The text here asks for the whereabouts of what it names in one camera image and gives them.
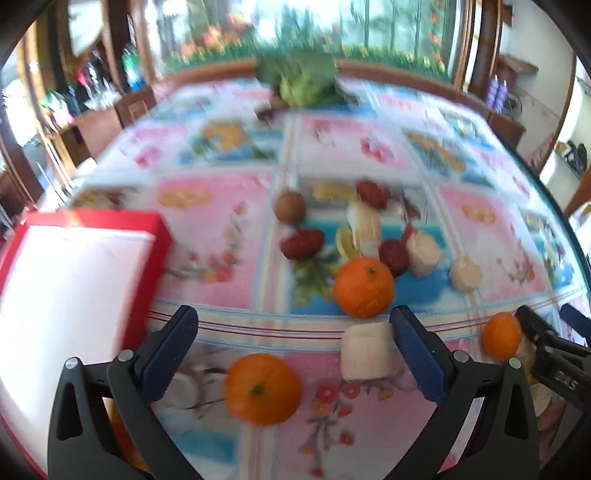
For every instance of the dark small fruit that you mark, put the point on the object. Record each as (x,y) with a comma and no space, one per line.
(265,112)

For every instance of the green label water bottle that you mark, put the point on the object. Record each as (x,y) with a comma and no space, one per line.
(133,69)

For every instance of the wooden sideboard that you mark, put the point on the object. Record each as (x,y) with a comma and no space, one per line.
(99,127)

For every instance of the brown kiwi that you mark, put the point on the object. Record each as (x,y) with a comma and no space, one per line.
(291,207)

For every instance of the red cardboard box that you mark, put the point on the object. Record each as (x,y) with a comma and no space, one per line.
(69,300)

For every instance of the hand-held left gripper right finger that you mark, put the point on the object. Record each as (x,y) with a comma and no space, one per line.
(418,355)

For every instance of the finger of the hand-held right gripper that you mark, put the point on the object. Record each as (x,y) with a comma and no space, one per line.
(579,323)
(563,369)

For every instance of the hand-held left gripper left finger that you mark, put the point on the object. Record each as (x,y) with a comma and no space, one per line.
(168,355)

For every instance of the large orange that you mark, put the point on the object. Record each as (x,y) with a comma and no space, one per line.
(364,287)

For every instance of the glass case with artificial plants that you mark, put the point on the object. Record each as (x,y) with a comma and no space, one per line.
(323,27)

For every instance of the red date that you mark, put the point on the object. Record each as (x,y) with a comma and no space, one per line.
(392,256)
(302,244)
(371,194)

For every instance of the small orange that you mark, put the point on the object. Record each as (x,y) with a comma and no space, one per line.
(502,335)

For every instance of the green leafy vegetable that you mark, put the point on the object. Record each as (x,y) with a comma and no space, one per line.
(302,81)

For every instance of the purple bottle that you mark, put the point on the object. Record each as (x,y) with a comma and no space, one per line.
(494,90)
(503,93)

